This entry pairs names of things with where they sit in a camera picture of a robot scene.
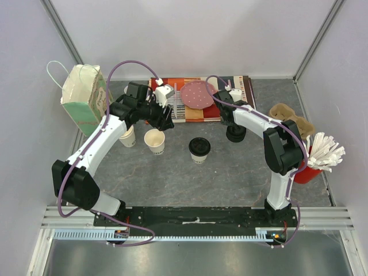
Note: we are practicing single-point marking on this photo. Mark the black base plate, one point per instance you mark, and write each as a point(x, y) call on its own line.
point(149, 217)

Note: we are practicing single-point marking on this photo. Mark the black coffee cup lid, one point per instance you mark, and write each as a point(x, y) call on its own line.
point(199, 146)

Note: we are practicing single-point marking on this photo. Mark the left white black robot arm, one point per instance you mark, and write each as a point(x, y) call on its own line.
point(73, 179)

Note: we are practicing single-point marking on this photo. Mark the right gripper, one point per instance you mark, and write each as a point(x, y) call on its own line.
point(235, 128)

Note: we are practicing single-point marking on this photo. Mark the pink dotted plate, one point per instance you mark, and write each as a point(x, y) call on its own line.
point(195, 95)

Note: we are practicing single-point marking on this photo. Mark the colourful patchwork placemat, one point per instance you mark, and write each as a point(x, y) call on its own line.
point(212, 113)

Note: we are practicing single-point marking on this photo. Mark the red straw holder cup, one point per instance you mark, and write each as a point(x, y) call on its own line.
point(306, 175)

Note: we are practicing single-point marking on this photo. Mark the cardboard cup carrier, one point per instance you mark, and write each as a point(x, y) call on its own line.
point(283, 112)

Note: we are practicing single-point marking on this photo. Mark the green paper gift bag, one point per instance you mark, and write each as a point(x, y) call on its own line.
point(84, 97)

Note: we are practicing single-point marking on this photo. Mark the white paper cup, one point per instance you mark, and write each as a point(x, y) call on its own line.
point(198, 159)
point(128, 139)
point(155, 139)

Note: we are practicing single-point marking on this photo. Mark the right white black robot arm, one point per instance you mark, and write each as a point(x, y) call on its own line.
point(284, 150)

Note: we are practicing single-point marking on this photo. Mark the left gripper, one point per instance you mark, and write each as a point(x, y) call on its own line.
point(163, 122)

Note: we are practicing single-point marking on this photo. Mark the white wrapped straws bundle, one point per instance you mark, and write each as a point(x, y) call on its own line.
point(323, 152)

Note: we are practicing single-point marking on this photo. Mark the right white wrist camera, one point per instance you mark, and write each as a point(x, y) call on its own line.
point(236, 94)

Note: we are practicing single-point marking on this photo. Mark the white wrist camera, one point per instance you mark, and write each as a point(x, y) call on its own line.
point(236, 94)
point(163, 92)

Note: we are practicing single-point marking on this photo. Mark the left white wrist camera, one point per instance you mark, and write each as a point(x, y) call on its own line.
point(163, 92)

